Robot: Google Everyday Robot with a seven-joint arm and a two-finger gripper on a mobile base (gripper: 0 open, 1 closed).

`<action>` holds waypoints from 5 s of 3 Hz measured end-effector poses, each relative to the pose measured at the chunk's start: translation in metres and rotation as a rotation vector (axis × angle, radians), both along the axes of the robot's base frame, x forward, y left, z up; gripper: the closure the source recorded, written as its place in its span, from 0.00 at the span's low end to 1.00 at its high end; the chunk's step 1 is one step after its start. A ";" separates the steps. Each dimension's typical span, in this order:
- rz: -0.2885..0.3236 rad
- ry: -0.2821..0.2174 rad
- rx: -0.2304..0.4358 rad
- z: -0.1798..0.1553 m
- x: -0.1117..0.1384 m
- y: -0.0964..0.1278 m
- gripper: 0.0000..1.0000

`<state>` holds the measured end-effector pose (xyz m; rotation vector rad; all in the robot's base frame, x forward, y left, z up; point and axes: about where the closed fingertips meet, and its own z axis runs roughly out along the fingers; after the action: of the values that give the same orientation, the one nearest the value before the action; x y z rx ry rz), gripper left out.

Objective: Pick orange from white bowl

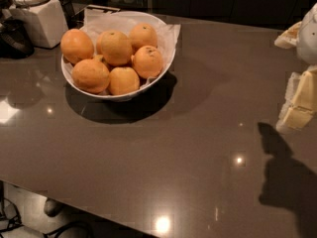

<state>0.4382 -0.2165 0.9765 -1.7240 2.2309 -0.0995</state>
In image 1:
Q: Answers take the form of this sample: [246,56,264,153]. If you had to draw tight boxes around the shoe under table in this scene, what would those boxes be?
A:
[44,198,63,217]

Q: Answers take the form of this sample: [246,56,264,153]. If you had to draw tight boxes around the white paper liner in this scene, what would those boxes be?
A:
[62,8,182,96]

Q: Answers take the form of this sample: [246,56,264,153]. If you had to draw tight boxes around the dark cup behind container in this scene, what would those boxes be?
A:
[58,0,76,29]

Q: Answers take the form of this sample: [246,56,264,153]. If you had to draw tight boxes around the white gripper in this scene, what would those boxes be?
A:
[274,3,317,132]

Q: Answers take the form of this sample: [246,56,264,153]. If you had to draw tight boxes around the white ceramic bowl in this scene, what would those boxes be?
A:
[60,11,177,103]

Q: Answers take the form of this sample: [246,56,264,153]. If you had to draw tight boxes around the flat box behind bowl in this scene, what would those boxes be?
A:
[73,3,121,27]

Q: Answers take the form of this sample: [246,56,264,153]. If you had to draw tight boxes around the black cables on floor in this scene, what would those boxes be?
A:
[0,195,95,238]

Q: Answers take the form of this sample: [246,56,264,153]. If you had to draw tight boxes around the black round object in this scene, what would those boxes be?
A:
[0,19,35,60]

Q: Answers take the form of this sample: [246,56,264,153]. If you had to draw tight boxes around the white square container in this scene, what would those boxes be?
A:
[9,0,68,49]

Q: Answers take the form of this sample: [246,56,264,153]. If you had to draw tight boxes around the orange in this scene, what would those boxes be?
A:
[60,29,94,64]
[96,30,133,66]
[132,46,163,79]
[108,66,140,95]
[71,59,110,94]
[129,23,158,51]

